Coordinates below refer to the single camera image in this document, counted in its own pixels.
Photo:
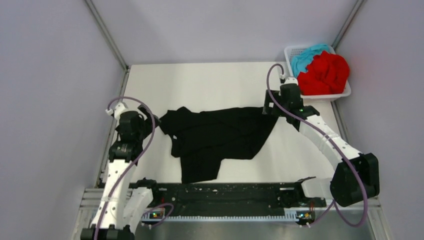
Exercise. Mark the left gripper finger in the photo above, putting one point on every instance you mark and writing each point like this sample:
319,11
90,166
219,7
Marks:
154,123
145,111

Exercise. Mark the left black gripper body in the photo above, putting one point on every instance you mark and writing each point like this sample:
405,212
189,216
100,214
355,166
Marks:
146,125

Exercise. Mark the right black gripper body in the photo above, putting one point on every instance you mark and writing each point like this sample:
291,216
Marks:
276,95

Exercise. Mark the black t shirt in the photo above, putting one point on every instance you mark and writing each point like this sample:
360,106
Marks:
201,140

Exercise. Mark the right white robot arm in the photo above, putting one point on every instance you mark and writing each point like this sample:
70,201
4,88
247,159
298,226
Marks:
356,174

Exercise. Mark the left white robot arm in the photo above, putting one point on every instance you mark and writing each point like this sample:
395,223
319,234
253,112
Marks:
118,215

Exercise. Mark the blue t shirt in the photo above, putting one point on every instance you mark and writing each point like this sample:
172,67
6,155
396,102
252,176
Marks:
301,56

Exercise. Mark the white plastic basket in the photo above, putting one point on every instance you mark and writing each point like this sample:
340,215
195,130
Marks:
347,90

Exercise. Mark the red t shirt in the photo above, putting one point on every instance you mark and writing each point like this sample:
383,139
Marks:
327,74

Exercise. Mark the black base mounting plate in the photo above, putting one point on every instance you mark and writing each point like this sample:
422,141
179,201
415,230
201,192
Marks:
230,199

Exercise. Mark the aluminium frame rail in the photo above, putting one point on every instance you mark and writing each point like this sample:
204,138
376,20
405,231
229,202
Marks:
91,199

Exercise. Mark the white slotted cable duct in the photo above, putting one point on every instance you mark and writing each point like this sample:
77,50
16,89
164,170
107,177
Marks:
289,216

